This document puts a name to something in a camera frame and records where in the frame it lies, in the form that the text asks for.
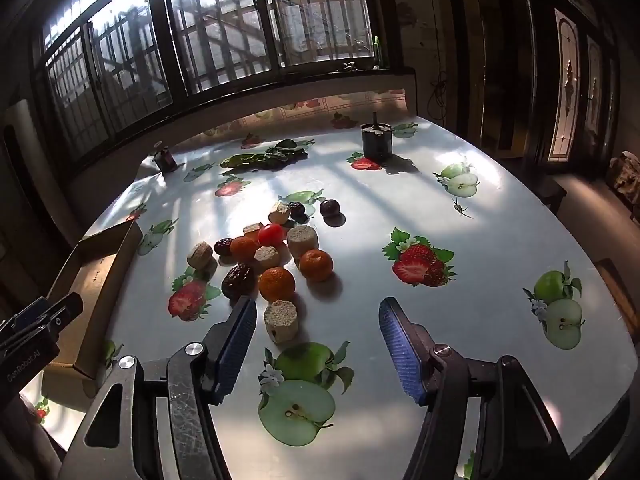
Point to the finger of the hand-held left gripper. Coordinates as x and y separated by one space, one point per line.
62 310
27 312

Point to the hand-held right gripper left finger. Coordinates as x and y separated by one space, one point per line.
239 342

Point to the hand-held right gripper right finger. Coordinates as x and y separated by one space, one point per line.
400 345

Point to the cardboard box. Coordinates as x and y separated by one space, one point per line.
95 280

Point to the large red date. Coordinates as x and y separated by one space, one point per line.
237 280

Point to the orange tangerine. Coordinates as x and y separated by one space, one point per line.
316 264
276 282

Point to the small tangerine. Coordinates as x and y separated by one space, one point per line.
244 248

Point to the small red date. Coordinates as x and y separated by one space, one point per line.
222 246

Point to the large beige sugarcane piece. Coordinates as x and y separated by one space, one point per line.
302 241

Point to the person's left forearm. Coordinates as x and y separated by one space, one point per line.
25 440

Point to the fruit print tablecloth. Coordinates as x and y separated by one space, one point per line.
450 310

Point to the red tomato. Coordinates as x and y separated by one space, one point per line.
271 234

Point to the small beige sugarcane piece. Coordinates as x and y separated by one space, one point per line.
253 229

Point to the dark purple plum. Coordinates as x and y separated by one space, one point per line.
298 210
330 207

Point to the small dark jar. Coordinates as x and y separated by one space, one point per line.
165 160

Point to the green leafy vegetable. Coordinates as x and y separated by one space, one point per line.
260 159

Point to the black cup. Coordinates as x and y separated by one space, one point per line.
376 145

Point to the wooden chair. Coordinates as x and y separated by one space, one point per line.
620 292

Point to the brown lumpy bundle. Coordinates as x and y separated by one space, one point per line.
622 180

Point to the dark framed barred window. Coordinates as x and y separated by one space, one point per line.
169 35

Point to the stained glass door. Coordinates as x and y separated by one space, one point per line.
565 85

